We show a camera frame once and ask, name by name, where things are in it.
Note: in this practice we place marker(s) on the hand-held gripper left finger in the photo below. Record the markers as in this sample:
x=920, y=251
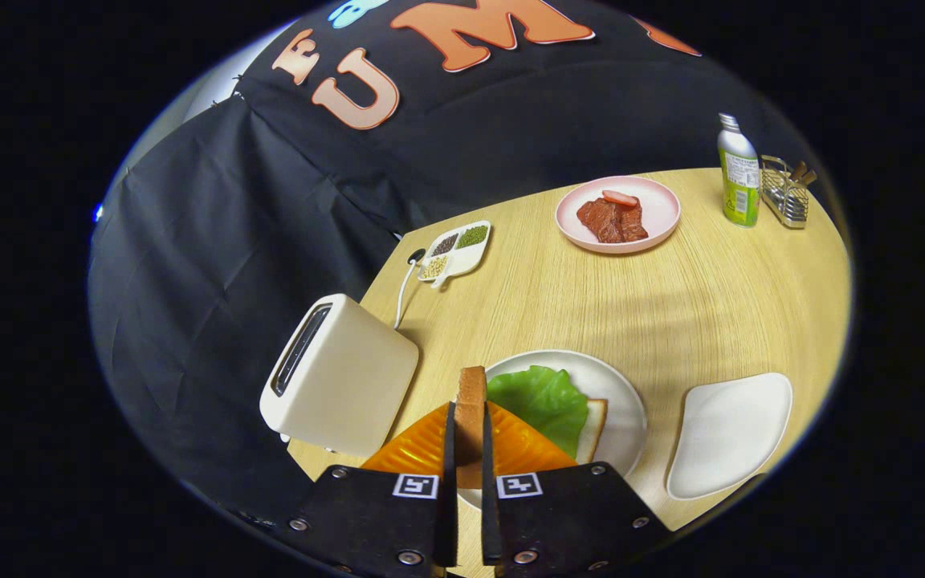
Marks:
x=374, y=522

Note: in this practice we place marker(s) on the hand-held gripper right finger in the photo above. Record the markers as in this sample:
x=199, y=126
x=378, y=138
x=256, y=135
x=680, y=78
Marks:
x=571, y=522

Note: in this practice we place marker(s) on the green lettuce leaf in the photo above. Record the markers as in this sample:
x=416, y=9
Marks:
x=543, y=401

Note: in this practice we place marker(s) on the toasted bread slice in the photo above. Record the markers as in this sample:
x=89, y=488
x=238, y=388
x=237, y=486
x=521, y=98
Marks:
x=470, y=401

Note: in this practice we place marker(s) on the white bread slice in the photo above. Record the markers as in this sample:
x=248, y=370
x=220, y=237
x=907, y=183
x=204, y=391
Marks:
x=593, y=429

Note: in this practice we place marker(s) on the white round plate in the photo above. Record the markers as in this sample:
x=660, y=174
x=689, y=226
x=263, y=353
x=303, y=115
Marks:
x=619, y=401

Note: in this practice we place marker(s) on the white toaster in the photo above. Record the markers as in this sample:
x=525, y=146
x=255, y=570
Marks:
x=350, y=385

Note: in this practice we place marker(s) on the white curved plate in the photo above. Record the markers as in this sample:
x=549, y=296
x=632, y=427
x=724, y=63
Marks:
x=727, y=437

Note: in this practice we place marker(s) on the white divided condiment dish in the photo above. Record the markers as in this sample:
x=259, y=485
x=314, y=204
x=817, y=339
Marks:
x=462, y=255

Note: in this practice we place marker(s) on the red meat slab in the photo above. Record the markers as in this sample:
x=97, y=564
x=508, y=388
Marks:
x=607, y=223

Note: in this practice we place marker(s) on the pink plate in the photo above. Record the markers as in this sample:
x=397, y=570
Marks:
x=659, y=209

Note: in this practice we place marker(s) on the pink sausage piece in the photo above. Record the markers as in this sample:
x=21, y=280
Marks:
x=619, y=198

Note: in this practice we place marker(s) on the black backdrop cloth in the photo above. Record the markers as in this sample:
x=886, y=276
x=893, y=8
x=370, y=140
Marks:
x=270, y=201

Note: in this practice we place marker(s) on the green and silver bottle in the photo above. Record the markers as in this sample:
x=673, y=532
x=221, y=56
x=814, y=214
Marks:
x=739, y=177

